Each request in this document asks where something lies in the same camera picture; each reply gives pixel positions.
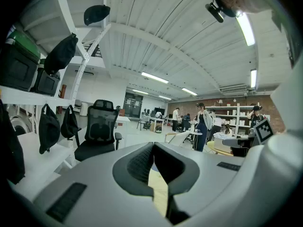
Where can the head-worn black camera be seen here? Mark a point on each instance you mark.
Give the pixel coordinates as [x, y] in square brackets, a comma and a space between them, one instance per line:
[214, 12]

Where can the row of black caps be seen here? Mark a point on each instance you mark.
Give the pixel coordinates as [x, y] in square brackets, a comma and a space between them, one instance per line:
[10, 145]

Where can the white frame chair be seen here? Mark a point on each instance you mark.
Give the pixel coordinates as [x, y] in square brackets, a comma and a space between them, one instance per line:
[180, 137]

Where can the white storage shelving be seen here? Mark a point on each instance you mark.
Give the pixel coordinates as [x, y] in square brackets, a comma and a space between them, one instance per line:
[237, 117]

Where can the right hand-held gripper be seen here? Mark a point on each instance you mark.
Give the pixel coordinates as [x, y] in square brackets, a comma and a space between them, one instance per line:
[262, 131]

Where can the black mesh office chair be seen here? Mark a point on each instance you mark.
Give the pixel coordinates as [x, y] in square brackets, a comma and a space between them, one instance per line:
[101, 126]

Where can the black fabric bag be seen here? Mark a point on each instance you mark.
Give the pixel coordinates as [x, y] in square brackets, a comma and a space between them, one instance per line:
[97, 14]
[61, 54]
[69, 124]

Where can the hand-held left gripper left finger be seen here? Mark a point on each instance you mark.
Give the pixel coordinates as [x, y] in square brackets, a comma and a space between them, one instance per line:
[94, 174]

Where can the green-lidded black box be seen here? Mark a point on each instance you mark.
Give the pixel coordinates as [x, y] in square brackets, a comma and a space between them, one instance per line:
[19, 67]
[47, 83]

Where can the dark double door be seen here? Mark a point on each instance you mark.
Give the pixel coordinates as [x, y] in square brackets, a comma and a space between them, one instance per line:
[132, 105]

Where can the beige plastic basket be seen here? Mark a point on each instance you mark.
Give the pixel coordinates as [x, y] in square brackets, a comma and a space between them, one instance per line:
[222, 145]

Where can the ceiling air conditioner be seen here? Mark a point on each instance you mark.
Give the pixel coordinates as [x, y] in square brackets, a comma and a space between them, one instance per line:
[234, 89]

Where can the pale yellow garment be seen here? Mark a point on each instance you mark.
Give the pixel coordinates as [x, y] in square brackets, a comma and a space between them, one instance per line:
[158, 193]

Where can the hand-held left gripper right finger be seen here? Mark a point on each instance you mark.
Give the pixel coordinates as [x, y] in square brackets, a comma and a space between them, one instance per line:
[213, 169]

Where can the ceiling tube light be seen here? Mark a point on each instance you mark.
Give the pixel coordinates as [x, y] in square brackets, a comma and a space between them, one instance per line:
[155, 77]
[253, 78]
[246, 29]
[189, 91]

